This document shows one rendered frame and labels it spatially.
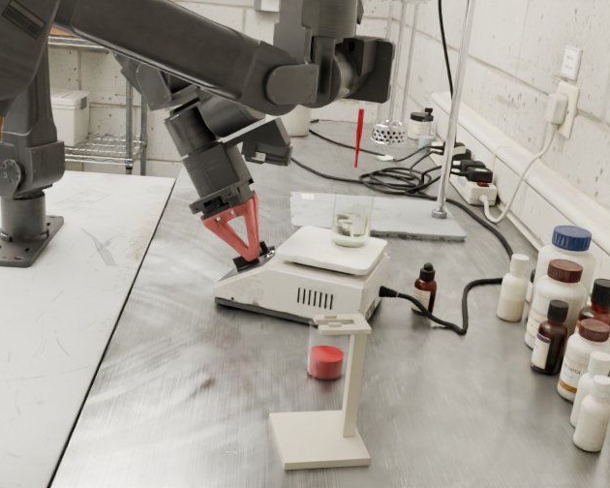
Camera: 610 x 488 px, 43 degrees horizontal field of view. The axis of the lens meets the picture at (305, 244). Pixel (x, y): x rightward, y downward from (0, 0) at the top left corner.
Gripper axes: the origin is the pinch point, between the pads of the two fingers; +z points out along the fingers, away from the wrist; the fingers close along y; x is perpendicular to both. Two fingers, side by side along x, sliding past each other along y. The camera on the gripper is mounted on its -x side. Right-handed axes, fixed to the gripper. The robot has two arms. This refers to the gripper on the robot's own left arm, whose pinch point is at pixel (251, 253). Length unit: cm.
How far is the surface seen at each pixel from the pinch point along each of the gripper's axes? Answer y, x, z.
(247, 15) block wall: 233, 26, -60
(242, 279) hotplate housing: -3.7, 1.5, 2.1
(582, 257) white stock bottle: 3.6, -37.8, 17.9
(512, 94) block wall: 75, -44, 1
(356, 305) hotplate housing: -6.4, -10.8, 10.1
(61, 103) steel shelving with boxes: 192, 99, -57
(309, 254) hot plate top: -3.7, -7.7, 2.5
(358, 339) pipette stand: -29.5, -14.2, 7.1
